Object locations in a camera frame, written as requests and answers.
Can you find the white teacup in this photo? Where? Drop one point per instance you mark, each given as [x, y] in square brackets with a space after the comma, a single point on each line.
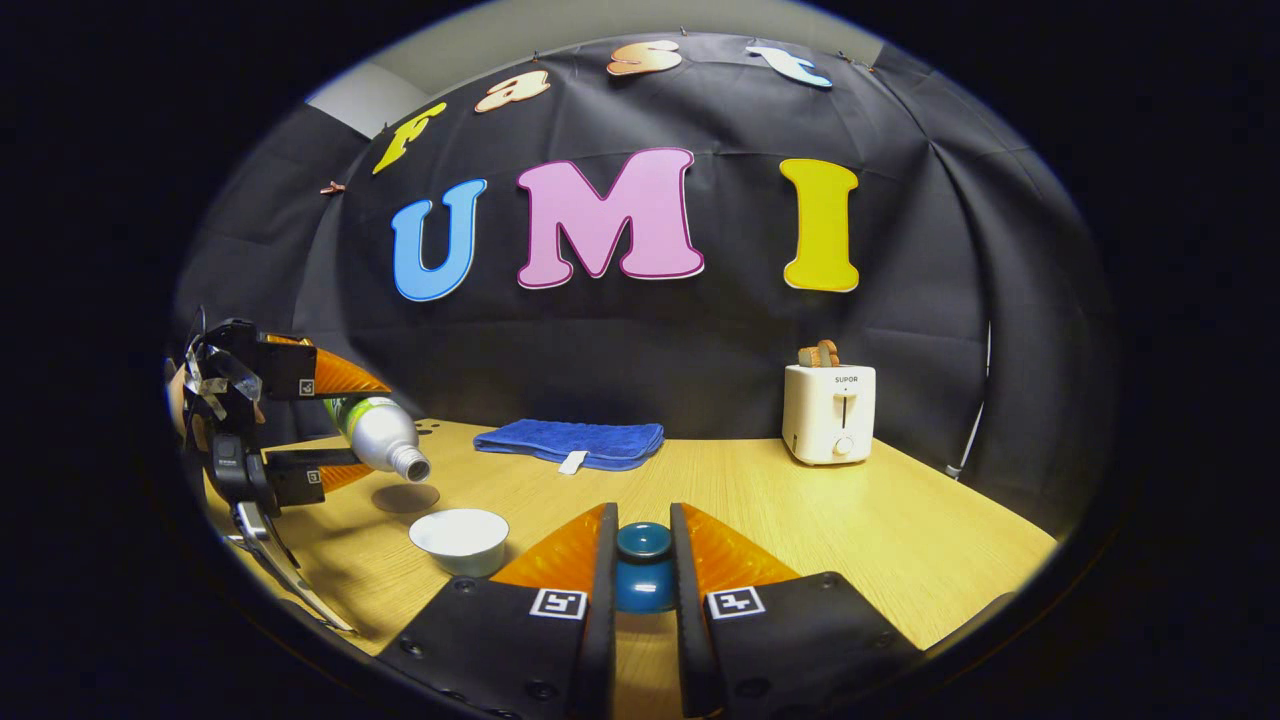
[460, 540]

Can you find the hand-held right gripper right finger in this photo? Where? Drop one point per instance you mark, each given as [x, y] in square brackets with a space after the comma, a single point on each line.
[685, 640]

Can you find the toasted bread slice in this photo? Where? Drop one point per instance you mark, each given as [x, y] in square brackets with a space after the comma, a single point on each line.
[830, 352]
[808, 357]

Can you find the blue folded towel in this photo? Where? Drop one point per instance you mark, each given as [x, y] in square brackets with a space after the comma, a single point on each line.
[570, 440]

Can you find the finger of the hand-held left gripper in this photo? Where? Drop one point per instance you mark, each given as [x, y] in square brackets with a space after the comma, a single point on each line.
[290, 372]
[300, 478]

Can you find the blue teacup lid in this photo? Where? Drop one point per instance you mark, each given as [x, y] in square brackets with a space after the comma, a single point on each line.
[645, 580]

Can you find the brown round coaster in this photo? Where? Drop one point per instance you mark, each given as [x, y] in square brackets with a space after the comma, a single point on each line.
[405, 498]

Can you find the silver green label water bottle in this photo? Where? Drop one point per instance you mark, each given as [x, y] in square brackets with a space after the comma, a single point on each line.
[380, 432]

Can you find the black backdrop cloth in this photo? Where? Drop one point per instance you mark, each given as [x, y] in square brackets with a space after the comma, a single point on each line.
[650, 340]

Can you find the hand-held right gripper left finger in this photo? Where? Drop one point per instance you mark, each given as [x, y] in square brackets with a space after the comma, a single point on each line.
[605, 620]

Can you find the white toaster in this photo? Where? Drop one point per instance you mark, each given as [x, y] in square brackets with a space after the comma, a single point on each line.
[825, 415]

